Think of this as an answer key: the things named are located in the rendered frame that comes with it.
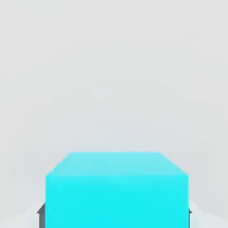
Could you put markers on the small cyan cube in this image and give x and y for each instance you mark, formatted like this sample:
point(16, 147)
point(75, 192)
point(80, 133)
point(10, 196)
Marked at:
point(116, 196)

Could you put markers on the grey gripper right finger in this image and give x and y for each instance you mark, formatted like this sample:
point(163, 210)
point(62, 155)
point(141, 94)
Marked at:
point(194, 219)

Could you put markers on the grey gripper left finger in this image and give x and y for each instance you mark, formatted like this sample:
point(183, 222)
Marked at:
point(42, 217)

